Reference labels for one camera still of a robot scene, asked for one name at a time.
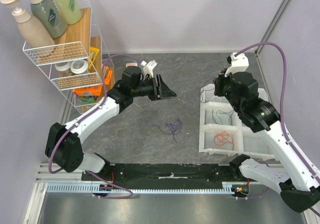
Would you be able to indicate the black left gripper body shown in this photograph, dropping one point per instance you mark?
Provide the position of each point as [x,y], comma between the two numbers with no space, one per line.
[156,93]

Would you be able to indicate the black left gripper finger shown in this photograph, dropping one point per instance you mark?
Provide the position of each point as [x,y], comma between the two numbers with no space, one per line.
[164,87]
[168,94]

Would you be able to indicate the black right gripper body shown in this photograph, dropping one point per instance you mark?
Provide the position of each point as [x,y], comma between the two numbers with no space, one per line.
[218,87]

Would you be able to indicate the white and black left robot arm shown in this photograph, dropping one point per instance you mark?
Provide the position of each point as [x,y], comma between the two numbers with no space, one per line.
[64,143]

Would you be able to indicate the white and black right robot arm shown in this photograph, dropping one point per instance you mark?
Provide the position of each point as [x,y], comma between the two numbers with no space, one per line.
[299,184]

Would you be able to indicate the white and red small box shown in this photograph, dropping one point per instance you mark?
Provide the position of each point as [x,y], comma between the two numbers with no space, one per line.
[132,64]

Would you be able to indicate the white compartment organizer tray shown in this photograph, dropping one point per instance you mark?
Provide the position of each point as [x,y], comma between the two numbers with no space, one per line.
[222,132]

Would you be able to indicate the orange box on shelf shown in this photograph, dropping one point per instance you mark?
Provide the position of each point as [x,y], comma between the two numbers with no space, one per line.
[107,74]

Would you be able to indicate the orange flat package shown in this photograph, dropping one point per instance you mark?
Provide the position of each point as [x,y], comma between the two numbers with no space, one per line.
[88,91]

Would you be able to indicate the green box on shelf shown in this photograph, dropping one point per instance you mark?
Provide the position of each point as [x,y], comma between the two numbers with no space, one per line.
[87,99]

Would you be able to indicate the yellow snack packet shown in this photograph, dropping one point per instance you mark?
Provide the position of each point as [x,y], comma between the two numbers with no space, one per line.
[93,53]

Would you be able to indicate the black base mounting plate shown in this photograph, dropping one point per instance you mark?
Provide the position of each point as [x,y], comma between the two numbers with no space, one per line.
[125,172]

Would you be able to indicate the dark green pump bottle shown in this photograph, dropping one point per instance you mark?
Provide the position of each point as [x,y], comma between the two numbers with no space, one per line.
[47,13]

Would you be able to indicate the light green bottle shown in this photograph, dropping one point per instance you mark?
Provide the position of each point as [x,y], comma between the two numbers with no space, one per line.
[70,10]

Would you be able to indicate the beige pump bottle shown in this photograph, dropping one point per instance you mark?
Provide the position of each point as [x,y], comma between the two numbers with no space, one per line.
[31,29]

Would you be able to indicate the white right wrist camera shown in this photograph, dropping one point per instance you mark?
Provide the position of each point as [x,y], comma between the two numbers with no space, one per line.
[238,63]

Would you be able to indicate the white wire shelf rack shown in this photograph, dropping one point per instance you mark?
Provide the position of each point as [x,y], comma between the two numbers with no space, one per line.
[73,45]

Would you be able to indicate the slotted white cable duct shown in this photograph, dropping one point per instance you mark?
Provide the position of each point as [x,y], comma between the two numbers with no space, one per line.
[99,188]

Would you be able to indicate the aluminium frame rail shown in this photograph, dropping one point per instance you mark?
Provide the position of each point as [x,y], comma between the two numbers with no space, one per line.
[44,176]

